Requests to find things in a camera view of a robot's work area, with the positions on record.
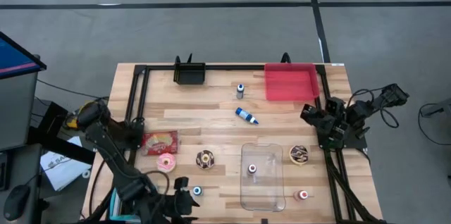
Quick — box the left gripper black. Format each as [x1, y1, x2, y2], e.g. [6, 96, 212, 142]
[164, 177, 201, 218]

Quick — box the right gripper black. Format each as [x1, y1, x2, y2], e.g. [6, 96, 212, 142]
[300, 99, 348, 139]

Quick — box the chocolate glazed toy donut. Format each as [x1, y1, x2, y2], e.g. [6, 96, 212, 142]
[195, 149, 216, 170]
[289, 144, 310, 166]

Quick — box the pink glazed toy donut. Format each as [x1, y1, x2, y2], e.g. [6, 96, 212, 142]
[156, 153, 177, 173]

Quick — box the orange red ink bottle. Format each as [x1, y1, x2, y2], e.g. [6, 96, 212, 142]
[294, 189, 310, 202]

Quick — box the pink plastic tray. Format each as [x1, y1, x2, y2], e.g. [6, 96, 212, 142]
[264, 63, 321, 102]

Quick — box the red snack packet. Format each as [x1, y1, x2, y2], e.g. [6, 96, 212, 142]
[141, 130, 180, 157]

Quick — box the grey mesh pad teal edge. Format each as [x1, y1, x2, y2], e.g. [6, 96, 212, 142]
[108, 187, 123, 220]

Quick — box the clear plastic bin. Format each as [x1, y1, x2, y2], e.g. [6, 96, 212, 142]
[240, 142, 287, 213]

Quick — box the black mesh basket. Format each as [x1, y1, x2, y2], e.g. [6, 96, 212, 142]
[173, 62, 206, 85]

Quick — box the grey metal stand leg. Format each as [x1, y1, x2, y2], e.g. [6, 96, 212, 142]
[421, 97, 451, 118]

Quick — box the white paper sheet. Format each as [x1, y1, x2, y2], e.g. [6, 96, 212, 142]
[39, 135, 93, 192]

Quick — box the small yellow black device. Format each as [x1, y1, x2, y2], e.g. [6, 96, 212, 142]
[65, 113, 80, 130]

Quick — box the grey computer desk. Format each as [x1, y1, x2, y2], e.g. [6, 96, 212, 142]
[0, 142, 45, 224]

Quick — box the black computer mouse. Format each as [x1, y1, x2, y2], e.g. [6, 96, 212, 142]
[3, 184, 32, 222]

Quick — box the grey monitor blue screen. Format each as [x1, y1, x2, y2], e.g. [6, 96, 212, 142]
[0, 30, 47, 151]

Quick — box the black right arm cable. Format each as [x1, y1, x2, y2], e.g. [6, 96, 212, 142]
[347, 88, 401, 129]

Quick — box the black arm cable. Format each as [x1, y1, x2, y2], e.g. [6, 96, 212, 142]
[347, 88, 401, 129]
[88, 160, 106, 218]

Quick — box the black aluminium table frame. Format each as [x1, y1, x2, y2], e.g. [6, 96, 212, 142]
[125, 62, 388, 224]

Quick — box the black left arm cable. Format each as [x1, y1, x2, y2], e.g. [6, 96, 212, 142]
[88, 160, 106, 218]

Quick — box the black floor cable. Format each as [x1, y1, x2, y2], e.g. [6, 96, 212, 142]
[37, 79, 110, 101]
[418, 102, 451, 147]

